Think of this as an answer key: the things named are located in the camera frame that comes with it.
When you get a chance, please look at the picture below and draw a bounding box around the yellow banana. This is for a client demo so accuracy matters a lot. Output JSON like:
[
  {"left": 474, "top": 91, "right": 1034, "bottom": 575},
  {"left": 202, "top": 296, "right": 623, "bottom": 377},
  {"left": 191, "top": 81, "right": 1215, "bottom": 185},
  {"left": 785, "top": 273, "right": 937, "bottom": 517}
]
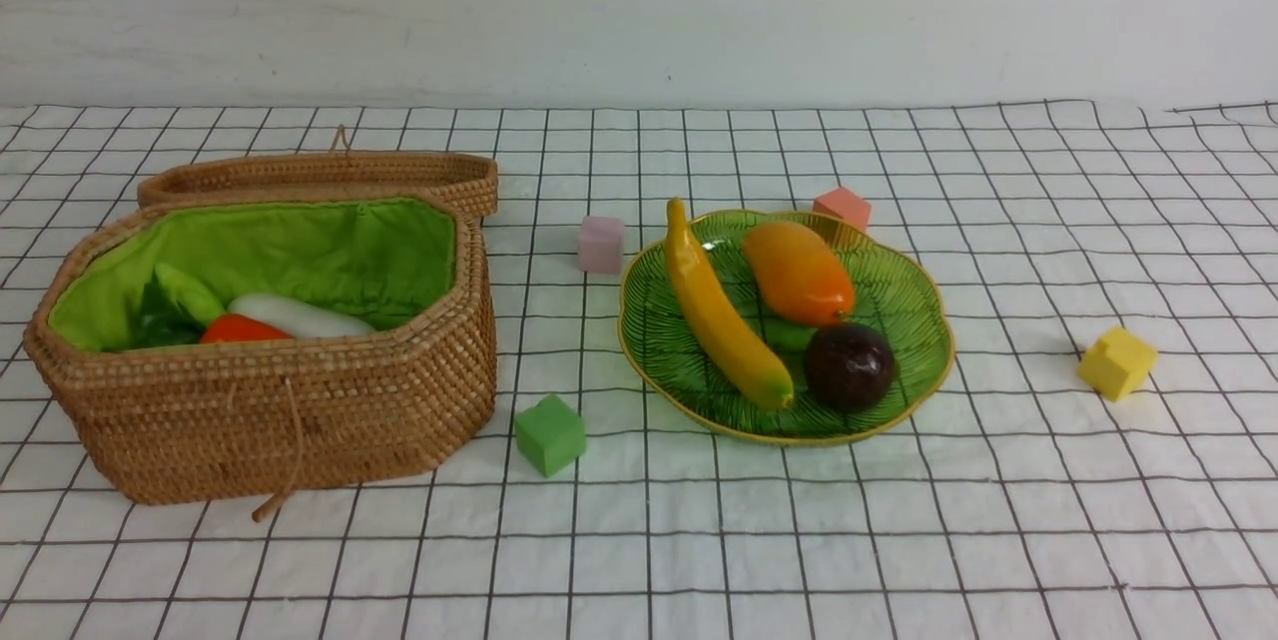
[{"left": 663, "top": 195, "right": 796, "bottom": 411}]

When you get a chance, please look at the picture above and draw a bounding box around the orange mango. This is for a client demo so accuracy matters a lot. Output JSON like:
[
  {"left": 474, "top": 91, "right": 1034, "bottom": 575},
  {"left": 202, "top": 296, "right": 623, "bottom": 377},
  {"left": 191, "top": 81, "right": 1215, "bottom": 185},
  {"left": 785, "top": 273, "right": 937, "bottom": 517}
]
[{"left": 743, "top": 221, "right": 858, "bottom": 327}]

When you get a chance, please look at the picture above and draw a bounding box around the dark purple passion fruit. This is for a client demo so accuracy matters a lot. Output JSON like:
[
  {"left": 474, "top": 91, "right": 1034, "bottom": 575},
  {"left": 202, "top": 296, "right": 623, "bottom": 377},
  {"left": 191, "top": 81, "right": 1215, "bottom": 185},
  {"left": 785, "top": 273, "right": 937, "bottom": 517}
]
[{"left": 803, "top": 322, "right": 898, "bottom": 415}]

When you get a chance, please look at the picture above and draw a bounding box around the white radish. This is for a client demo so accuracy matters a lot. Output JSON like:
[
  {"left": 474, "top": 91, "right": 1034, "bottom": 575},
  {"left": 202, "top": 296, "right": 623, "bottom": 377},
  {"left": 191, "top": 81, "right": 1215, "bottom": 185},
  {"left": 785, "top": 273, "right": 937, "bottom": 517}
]
[{"left": 227, "top": 293, "right": 374, "bottom": 339}]

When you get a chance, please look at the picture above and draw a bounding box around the orange carrot with leaves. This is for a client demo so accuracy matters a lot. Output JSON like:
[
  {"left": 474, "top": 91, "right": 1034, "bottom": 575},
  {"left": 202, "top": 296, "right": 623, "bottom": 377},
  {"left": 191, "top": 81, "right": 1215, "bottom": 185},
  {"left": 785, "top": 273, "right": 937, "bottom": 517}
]
[{"left": 198, "top": 313, "right": 291, "bottom": 344}]

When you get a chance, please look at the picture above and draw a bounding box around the green leafy vegetable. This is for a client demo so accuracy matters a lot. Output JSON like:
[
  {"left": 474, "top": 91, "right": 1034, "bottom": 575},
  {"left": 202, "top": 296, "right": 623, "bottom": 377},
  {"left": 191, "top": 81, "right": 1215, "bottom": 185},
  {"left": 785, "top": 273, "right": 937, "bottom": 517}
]
[{"left": 132, "top": 263, "right": 227, "bottom": 349}]

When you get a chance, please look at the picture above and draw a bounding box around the pink foam cube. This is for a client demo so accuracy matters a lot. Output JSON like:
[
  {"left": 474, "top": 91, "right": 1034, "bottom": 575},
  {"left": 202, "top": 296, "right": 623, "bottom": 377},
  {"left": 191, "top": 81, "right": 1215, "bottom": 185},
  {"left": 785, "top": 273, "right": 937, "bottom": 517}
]
[{"left": 578, "top": 215, "right": 626, "bottom": 276}]

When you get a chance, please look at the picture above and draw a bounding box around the green foam cube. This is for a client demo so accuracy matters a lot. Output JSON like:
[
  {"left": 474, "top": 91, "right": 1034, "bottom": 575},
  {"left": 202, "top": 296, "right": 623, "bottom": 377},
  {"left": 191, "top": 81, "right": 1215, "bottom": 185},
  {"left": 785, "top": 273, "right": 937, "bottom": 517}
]
[{"left": 514, "top": 393, "right": 587, "bottom": 479}]

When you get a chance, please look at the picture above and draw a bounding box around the orange foam cube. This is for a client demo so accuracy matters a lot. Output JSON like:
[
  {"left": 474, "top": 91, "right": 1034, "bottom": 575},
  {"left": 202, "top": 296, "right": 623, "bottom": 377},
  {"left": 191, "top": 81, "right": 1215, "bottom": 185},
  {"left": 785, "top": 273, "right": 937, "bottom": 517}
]
[{"left": 812, "top": 187, "right": 873, "bottom": 234}]

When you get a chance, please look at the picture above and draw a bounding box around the woven rattan basket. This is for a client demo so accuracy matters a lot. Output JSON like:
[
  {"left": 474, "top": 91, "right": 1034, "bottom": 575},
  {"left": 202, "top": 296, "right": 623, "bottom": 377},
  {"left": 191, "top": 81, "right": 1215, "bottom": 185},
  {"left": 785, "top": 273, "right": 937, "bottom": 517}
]
[{"left": 23, "top": 187, "right": 497, "bottom": 514}]

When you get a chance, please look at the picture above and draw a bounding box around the green glass leaf plate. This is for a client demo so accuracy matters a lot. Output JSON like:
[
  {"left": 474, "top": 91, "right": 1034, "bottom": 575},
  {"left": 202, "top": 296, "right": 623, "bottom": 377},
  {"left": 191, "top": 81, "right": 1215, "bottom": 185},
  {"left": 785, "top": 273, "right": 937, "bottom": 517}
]
[{"left": 617, "top": 210, "right": 956, "bottom": 447}]

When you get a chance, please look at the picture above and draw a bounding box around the white grid tablecloth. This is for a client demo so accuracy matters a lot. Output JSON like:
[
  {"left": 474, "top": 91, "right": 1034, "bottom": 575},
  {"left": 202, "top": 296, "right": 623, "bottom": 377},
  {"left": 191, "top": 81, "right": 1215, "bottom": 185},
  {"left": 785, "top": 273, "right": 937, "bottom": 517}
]
[{"left": 1, "top": 100, "right": 1277, "bottom": 639}]

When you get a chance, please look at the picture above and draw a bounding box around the yellow foam cube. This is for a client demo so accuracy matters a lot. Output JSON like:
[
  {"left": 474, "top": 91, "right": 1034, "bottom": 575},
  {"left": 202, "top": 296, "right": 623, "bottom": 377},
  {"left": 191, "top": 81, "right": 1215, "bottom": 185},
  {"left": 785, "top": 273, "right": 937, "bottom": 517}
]
[{"left": 1077, "top": 324, "right": 1159, "bottom": 402}]

